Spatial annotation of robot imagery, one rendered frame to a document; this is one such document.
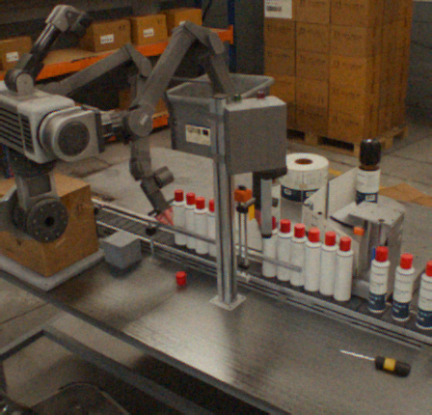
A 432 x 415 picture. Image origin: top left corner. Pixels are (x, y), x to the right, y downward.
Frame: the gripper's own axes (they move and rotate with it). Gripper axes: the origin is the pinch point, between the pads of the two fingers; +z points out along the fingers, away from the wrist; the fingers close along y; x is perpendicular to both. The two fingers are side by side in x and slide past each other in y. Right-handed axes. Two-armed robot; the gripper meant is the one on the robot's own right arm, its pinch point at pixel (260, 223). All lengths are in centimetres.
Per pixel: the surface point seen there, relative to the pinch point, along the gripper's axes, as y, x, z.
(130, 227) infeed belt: 55, 8, 14
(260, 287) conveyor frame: -8.0, 11.6, 15.9
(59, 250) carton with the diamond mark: 56, 42, 10
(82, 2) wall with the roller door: 404, -271, -23
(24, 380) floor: 112, 35, 103
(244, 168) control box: -8.7, 21.1, -28.7
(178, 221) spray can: 29.1, 8.4, 4.2
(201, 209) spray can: 19.0, 8.0, -3.0
